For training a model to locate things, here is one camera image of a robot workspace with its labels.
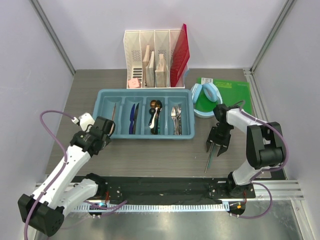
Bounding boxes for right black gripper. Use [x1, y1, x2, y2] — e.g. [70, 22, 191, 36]
[206, 123, 233, 156]

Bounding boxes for patterned handle fork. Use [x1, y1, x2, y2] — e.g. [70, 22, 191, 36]
[176, 116, 182, 135]

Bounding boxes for blue plastic cutlery tray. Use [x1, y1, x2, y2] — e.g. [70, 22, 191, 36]
[92, 88, 195, 140]

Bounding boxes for black knife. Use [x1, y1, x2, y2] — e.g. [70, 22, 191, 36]
[132, 103, 140, 134]

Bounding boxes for white ceramic spoon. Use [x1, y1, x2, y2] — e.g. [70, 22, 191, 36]
[149, 107, 158, 129]

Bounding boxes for black measuring spoon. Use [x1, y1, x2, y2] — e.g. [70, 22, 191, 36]
[149, 108, 156, 125]

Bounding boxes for gold spoon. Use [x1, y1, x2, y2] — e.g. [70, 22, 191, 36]
[150, 100, 157, 108]

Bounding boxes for purple handled utensil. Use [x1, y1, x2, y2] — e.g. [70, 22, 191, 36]
[129, 103, 136, 135]

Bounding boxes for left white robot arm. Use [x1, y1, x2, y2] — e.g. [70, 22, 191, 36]
[17, 113, 116, 238]

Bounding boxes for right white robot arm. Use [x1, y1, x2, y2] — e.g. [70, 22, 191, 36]
[205, 103, 288, 198]

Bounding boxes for blue headphones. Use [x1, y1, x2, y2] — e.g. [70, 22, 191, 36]
[190, 82, 223, 119]

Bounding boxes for pink cube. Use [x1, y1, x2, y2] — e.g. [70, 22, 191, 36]
[127, 78, 141, 89]

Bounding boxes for wooden board middle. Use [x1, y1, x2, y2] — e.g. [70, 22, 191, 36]
[146, 51, 155, 88]

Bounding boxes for wooden board right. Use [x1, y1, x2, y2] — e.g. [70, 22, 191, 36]
[155, 54, 167, 88]

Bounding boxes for light wooden board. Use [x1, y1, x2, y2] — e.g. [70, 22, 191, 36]
[142, 45, 150, 88]

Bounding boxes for white file organizer rack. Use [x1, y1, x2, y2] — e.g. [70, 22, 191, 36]
[123, 29, 189, 90]

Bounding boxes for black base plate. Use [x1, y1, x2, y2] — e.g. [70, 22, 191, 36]
[72, 174, 256, 205]

